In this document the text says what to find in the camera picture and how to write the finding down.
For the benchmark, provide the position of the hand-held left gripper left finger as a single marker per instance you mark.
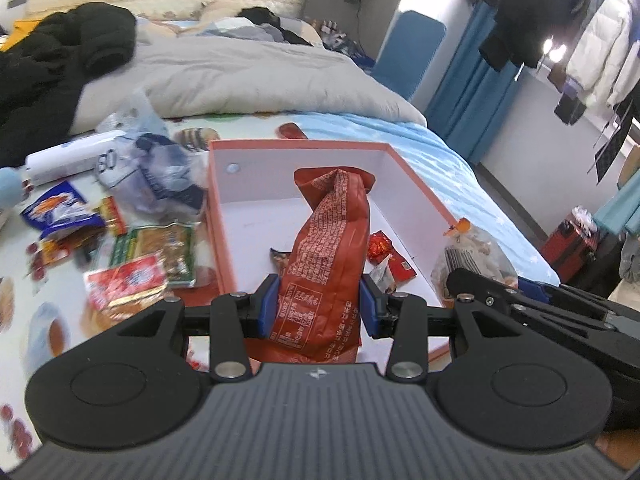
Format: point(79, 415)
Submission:
point(265, 310)

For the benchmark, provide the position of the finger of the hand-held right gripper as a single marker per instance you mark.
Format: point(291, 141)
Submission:
point(535, 291)
point(480, 285)

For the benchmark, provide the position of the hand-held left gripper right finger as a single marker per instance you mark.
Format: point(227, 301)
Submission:
point(371, 310)

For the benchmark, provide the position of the clear snack packet orange top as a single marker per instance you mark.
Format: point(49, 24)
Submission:
point(475, 252)

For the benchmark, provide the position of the clear triangular snack packet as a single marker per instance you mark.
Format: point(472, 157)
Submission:
point(382, 277)

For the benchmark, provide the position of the small red snack packet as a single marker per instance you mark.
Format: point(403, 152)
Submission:
point(392, 257)

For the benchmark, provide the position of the large red snack bag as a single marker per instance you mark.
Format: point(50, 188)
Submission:
point(330, 250)

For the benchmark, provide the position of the green edged snack packet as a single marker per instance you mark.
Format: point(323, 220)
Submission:
point(160, 250)

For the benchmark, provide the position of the orange cardboard box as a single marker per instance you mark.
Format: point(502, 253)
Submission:
point(250, 185)

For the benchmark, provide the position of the red snack packet yellow print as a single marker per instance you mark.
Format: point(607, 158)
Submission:
point(125, 282)

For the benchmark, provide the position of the blue snack packet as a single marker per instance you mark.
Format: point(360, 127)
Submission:
point(60, 210)

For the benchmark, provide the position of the red suitcase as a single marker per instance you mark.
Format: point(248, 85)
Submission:
point(565, 250)

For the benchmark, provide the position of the bed with blue sheet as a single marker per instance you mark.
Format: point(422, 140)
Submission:
point(450, 160)

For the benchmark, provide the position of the clear plastic bag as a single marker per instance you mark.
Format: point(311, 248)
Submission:
point(155, 170)

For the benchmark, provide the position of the yellow red snack stick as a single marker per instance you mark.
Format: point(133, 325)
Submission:
point(114, 215)

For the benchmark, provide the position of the blue curtain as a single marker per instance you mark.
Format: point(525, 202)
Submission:
point(465, 100)

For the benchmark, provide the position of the small red sausage packet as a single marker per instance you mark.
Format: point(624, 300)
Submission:
point(47, 257)

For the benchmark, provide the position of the grey duvet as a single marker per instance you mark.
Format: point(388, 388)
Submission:
point(250, 80)

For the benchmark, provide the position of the blue covered chair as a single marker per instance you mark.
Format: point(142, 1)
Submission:
point(410, 50)

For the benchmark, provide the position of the white tube pack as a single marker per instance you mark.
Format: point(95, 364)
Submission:
point(70, 157)

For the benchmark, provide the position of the white hanging puffer jacket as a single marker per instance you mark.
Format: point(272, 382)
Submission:
point(600, 50)

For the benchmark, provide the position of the cluttered bedside table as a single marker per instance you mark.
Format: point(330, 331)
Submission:
point(345, 42)

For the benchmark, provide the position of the black hanging coat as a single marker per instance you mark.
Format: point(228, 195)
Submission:
point(525, 10)

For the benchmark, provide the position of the white blue plush toy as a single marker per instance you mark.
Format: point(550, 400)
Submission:
point(10, 195)

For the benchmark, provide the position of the blue grey clothes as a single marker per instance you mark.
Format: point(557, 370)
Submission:
point(235, 27)

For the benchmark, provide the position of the black clothes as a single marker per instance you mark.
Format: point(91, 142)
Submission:
point(257, 14)

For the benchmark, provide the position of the patterned pillow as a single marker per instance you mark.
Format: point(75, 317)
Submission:
point(220, 10)

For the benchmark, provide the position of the black puffer jacket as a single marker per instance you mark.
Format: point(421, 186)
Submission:
point(50, 70)

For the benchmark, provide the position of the yellow cloth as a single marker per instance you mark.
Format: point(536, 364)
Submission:
point(20, 30)

